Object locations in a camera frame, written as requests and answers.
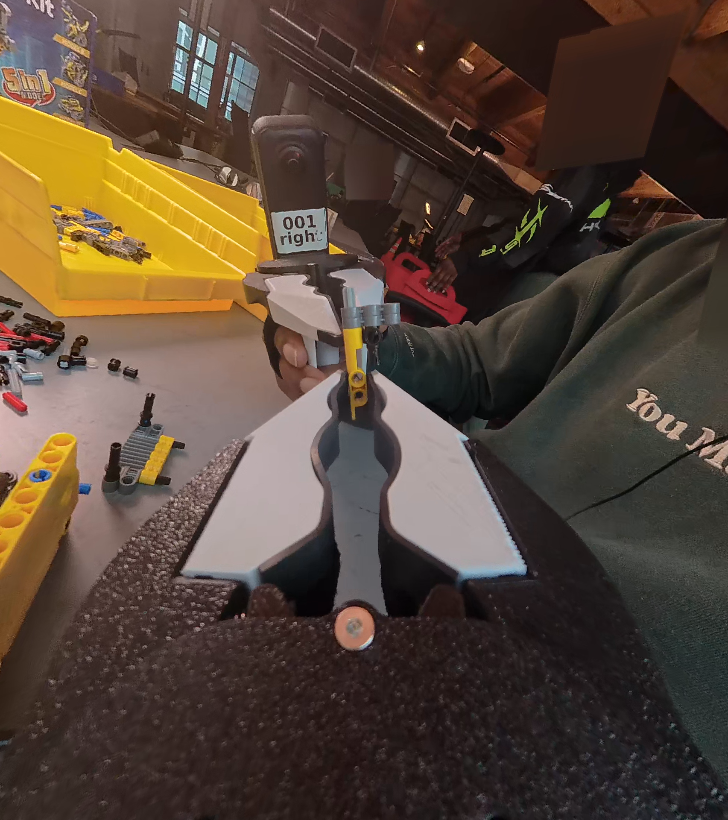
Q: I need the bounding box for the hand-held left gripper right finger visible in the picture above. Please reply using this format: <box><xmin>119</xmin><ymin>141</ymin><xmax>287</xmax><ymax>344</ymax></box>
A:
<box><xmin>369</xmin><ymin>370</ymin><xmax>529</xmax><ymax>585</ymax></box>

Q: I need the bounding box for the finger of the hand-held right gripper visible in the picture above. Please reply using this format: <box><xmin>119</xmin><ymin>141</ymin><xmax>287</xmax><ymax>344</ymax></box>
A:
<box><xmin>328</xmin><ymin>266</ymin><xmax>386</xmax><ymax>321</ymax></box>
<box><xmin>264</xmin><ymin>274</ymin><xmax>344</xmax><ymax>339</ymax></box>

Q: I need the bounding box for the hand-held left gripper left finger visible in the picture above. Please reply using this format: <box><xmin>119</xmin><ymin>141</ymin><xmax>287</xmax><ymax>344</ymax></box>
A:
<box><xmin>181</xmin><ymin>370</ymin><xmax>347</xmax><ymax>587</ymax></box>

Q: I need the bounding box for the yellow grey lego arm assembly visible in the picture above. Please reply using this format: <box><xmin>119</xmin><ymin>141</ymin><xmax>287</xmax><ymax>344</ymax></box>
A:
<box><xmin>338</xmin><ymin>287</ymin><xmax>402</xmax><ymax>422</ymax></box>

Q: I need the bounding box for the black lego elbow connector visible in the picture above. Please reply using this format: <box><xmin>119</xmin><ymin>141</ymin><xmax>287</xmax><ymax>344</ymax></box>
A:
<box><xmin>58</xmin><ymin>334</ymin><xmax>97</xmax><ymax>370</ymax></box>

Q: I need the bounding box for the grey grille yellow lego subassembly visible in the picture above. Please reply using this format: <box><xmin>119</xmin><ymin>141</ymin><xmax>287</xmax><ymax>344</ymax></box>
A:
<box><xmin>101</xmin><ymin>392</ymin><xmax>187</xmax><ymax>495</ymax></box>

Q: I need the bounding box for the heap of lego parts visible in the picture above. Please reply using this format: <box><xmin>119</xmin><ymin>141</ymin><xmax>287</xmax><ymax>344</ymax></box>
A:
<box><xmin>50</xmin><ymin>204</ymin><xmax>153</xmax><ymax>265</ymax></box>

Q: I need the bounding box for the yellow black lego robot build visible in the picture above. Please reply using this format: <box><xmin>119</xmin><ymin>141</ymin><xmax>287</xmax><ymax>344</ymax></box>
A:
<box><xmin>0</xmin><ymin>396</ymin><xmax>81</xmax><ymax>792</ymax></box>

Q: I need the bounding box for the person's right hand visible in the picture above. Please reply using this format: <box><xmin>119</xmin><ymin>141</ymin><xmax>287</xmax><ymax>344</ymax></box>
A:
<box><xmin>272</xmin><ymin>322</ymin><xmax>342</xmax><ymax>401</ymax></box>

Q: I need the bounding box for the red plastic case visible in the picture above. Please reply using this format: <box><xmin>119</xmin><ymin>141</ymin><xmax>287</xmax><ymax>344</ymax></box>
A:
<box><xmin>380</xmin><ymin>252</ymin><xmax>468</xmax><ymax>325</ymax></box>

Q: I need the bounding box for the paned window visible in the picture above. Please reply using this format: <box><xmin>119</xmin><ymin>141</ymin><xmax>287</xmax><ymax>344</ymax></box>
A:
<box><xmin>168</xmin><ymin>18</ymin><xmax>261</xmax><ymax>121</ymax></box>

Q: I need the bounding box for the black tripod stand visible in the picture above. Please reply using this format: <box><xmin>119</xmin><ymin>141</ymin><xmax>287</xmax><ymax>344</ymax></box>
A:
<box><xmin>434</xmin><ymin>127</ymin><xmax>507</xmax><ymax>239</ymax></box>

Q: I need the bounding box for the person's green sweatshirt torso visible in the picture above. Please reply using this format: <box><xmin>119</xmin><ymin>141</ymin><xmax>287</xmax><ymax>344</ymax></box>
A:
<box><xmin>473</xmin><ymin>333</ymin><xmax>728</xmax><ymax>820</ymax></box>

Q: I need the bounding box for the yellow plastic parts bin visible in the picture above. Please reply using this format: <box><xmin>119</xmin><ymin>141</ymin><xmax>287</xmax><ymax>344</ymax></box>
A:
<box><xmin>0</xmin><ymin>77</ymin><xmax>261</xmax><ymax>319</ymax></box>

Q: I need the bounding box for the blue robot kit box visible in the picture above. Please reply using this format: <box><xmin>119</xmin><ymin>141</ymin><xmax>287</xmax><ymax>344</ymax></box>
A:
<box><xmin>0</xmin><ymin>0</ymin><xmax>99</xmax><ymax>129</ymax></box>

